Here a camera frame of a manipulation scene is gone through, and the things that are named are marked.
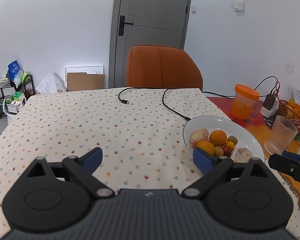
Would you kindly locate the yellow green small fruit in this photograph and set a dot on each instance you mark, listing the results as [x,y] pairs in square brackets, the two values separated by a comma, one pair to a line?
[233,139]

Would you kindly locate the small peeled pomelo piece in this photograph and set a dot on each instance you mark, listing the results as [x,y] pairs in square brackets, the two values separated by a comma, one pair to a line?
[242,155]

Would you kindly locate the clear plastic bag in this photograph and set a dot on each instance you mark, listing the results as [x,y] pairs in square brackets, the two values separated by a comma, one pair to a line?
[50,85]

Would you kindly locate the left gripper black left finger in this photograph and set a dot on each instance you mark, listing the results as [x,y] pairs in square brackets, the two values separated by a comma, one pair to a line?
[49,197]

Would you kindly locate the ribbed clear glass cup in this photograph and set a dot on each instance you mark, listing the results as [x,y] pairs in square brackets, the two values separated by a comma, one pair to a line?
[281,135]

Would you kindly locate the white plastic bag with boxes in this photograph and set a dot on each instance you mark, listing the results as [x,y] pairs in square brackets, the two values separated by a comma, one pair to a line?
[12,106]

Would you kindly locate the red orange cartoon table mat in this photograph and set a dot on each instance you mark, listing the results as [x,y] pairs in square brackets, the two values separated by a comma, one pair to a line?
[260,128]

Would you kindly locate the grey door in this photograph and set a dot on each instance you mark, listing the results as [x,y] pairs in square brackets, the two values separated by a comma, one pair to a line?
[156,22]

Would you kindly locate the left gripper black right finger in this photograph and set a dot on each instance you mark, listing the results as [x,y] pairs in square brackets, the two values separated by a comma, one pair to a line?
[246,197]

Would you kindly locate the orange lidded plastic cup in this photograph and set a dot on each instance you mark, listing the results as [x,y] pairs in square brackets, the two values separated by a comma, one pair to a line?
[244,100]

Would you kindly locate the small mandarin orange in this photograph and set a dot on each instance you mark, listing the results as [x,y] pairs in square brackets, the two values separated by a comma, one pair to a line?
[230,146]

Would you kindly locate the white wall switch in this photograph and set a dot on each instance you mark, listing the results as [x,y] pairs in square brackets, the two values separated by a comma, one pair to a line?
[238,6]

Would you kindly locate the large peeled pomelo segment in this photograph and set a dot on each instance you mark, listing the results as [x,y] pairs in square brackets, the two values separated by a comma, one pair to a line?
[199,135]

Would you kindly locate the white framed cardboard panel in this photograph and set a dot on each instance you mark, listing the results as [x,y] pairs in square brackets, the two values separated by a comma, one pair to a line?
[80,78]

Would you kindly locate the black door handle lock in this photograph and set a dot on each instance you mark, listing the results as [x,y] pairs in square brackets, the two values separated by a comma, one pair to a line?
[122,24]

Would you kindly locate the large orange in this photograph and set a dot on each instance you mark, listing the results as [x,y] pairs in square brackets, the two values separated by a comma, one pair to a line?
[207,147]
[218,138]

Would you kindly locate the orange leather chair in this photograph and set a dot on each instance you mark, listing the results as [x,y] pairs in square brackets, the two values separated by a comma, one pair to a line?
[161,67]

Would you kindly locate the white ceramic plate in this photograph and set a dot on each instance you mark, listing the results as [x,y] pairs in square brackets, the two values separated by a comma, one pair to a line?
[211,123]

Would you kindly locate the white power strip with charger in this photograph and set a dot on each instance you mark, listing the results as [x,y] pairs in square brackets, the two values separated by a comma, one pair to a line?
[270,106]

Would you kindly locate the black metal shelf rack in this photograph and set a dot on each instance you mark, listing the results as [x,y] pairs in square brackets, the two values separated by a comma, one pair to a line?
[7,89]

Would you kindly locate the blue white snack bag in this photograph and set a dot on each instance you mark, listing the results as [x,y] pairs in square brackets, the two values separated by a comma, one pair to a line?
[15,72]

